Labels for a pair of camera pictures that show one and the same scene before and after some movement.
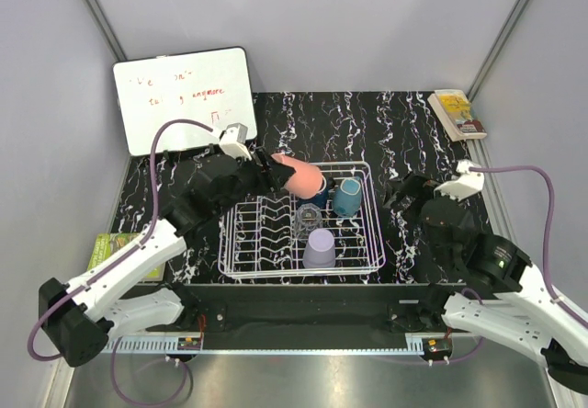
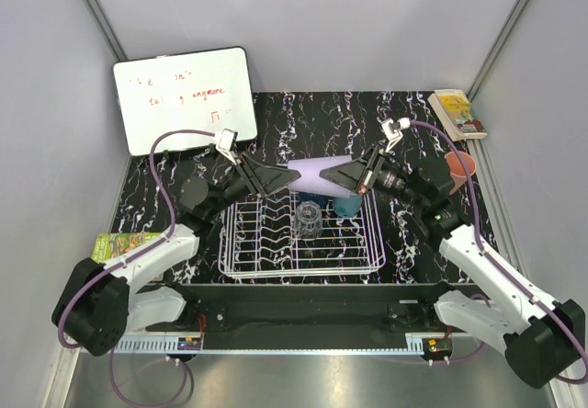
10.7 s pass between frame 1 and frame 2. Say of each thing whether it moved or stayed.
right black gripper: moved
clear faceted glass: stayed
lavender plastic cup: moved
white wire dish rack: stayed
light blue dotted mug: stayed
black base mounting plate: stayed
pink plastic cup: moved
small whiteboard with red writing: stayed
